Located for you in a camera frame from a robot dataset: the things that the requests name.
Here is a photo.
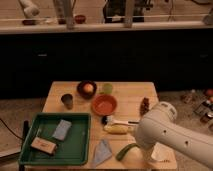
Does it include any green pepper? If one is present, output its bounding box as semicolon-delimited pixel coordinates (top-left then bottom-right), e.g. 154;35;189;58
115;143;139;161

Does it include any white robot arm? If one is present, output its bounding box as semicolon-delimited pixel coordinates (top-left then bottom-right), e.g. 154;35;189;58
134;101;213;169

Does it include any dark brown bowl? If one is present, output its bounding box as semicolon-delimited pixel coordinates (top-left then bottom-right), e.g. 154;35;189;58
77;80;97;99

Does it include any small red bowl on shelf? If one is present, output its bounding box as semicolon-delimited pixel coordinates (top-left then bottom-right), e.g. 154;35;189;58
74;15;86;24

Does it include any green cup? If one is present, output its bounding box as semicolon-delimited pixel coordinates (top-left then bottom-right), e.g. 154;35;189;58
102;83;113;94

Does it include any orange egg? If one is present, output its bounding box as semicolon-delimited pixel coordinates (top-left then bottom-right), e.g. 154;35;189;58
83;83;93;93

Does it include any wooden table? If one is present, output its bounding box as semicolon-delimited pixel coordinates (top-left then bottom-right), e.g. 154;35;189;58
24;80;179;171

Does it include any white dish brush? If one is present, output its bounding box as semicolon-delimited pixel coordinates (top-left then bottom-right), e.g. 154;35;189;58
101;116;138;126

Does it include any dark grey cup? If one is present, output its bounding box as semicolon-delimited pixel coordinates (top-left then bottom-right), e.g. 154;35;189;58
61;94;73;109

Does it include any brown pine cone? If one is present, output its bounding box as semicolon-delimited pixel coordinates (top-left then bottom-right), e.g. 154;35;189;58
140;97;150;116

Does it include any blue sponge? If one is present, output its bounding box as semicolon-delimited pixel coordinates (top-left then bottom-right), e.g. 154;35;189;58
52;120;72;141

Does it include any blue folded cloth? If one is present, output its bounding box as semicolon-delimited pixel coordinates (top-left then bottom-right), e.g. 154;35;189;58
91;139;112;168

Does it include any green plastic tray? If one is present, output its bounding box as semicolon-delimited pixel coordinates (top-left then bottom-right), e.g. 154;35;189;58
18;112;92;167

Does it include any brown wooden block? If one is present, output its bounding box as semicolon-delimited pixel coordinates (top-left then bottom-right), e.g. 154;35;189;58
31;137;57;155

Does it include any dark red dish on shelf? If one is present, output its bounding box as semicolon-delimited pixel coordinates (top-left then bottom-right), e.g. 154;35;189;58
22;20;36;26

